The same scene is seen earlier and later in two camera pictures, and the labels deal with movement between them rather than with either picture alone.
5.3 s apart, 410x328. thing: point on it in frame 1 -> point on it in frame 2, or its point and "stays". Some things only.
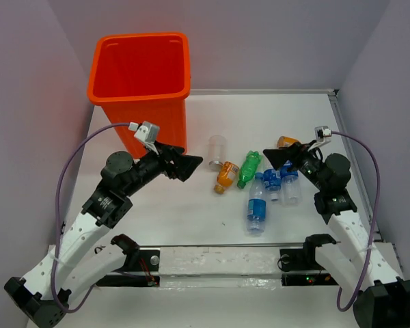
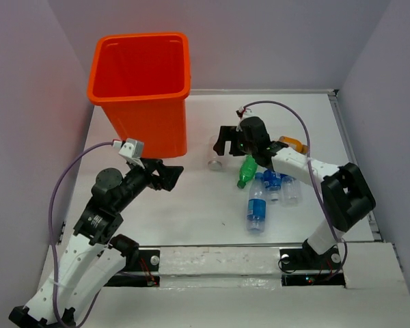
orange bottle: (283, 141) stays
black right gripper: (277, 156) -> (227, 132)
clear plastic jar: (216, 152) stays
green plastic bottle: (249, 168) stays
